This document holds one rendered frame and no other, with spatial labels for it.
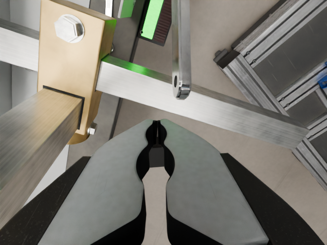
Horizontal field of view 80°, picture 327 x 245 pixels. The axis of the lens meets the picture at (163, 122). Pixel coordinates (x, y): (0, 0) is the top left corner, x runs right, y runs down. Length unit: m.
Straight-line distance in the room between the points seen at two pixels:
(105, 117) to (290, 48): 0.81
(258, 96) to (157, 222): 1.33
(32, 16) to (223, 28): 0.83
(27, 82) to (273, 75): 0.89
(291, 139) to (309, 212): 1.92
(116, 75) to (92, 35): 0.04
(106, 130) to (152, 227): 1.58
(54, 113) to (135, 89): 0.08
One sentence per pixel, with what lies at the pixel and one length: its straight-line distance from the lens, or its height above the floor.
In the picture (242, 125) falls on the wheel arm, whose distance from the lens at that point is 0.23.
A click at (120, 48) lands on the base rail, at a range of 0.35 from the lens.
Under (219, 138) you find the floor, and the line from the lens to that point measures 1.31.
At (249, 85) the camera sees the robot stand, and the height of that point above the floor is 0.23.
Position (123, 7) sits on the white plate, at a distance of 0.25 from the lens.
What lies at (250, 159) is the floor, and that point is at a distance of 1.50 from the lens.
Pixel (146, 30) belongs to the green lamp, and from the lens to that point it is 0.34.
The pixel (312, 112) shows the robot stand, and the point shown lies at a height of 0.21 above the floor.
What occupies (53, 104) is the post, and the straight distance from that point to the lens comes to 0.19.
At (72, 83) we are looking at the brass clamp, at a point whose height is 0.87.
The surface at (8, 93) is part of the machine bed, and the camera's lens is 0.55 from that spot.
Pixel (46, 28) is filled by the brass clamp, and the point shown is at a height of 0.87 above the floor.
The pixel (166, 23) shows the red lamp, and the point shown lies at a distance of 0.34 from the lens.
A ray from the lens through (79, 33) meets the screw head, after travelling 0.18.
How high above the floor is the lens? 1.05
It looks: 61 degrees down
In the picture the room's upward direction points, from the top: 178 degrees clockwise
